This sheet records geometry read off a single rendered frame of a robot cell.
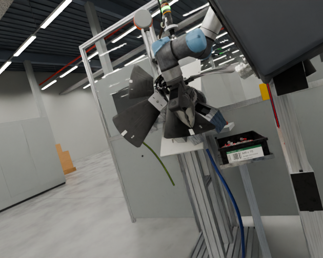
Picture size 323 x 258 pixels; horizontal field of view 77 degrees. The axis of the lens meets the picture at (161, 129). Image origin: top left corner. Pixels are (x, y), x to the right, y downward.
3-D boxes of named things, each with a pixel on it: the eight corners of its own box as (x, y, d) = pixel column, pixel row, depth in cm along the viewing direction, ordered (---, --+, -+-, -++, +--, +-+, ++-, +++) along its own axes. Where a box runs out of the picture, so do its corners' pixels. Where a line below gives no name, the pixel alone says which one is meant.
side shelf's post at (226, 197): (234, 231, 166) (207, 133, 162) (239, 231, 164) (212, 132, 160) (233, 234, 162) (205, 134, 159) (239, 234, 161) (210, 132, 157)
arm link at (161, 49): (165, 36, 71) (145, 45, 75) (177, 66, 74) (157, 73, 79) (173, 34, 77) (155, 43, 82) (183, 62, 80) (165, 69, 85)
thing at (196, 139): (194, 146, 108) (191, 135, 113) (204, 141, 107) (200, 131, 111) (188, 139, 103) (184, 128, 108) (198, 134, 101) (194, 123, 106)
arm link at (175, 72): (176, 66, 75) (157, 74, 79) (180, 78, 76) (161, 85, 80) (181, 63, 81) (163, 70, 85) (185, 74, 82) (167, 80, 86)
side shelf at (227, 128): (192, 134, 179) (191, 131, 178) (234, 125, 161) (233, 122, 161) (182, 141, 158) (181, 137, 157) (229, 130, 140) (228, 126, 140)
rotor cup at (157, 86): (160, 94, 119) (147, 80, 110) (181, 80, 116) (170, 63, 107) (167, 110, 109) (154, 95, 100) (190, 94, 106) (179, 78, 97)
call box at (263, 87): (263, 101, 123) (259, 84, 123) (282, 97, 119) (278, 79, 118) (263, 103, 109) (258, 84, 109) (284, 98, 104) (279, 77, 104)
